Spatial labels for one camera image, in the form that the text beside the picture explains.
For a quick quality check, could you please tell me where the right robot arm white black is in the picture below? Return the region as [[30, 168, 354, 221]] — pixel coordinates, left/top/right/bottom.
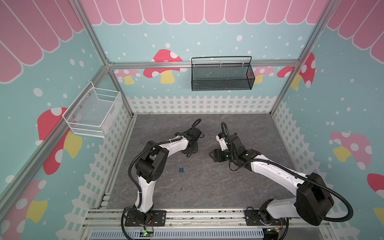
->
[[210, 133, 334, 226]]

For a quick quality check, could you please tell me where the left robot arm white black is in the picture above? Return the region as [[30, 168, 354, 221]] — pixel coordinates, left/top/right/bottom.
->
[[122, 127, 203, 227]]

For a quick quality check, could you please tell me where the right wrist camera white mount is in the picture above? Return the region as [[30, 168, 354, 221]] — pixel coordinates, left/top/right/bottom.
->
[[216, 133, 228, 151]]

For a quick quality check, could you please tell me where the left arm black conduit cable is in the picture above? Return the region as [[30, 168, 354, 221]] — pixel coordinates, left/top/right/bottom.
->
[[127, 118, 202, 211]]

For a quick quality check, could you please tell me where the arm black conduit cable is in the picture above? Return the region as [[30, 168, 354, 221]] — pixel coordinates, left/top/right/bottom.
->
[[220, 121, 354, 223], [127, 118, 202, 211]]

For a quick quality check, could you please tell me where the black mesh wall basket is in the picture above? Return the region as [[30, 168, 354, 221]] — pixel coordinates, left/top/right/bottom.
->
[[191, 56, 256, 92]]

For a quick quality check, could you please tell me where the grey vented cable duct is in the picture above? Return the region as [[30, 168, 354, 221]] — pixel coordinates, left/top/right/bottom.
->
[[89, 229, 265, 240]]

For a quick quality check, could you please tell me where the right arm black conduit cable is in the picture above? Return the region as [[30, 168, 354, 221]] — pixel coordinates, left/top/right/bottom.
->
[[220, 121, 354, 223]]

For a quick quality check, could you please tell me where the white mesh wall basket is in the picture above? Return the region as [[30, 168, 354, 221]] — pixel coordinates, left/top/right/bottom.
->
[[63, 82, 123, 138]]

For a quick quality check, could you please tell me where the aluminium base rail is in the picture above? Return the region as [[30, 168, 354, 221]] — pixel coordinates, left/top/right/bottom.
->
[[80, 207, 331, 232]]

